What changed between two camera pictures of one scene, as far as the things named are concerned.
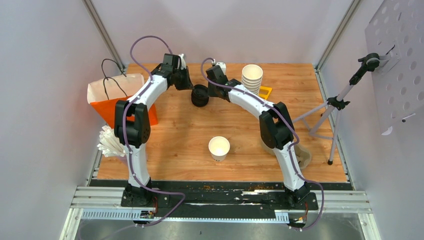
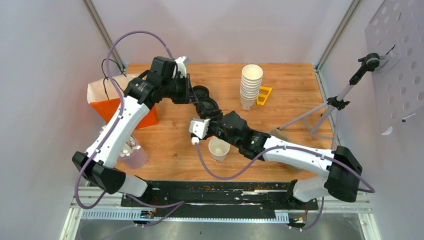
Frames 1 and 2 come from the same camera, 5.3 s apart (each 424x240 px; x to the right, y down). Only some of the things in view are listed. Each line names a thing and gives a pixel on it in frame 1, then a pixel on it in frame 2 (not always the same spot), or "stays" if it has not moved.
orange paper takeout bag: (103, 95) stays
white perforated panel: (396, 27) stays
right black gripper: (211, 93) -> (211, 120)
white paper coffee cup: (219, 146) stays
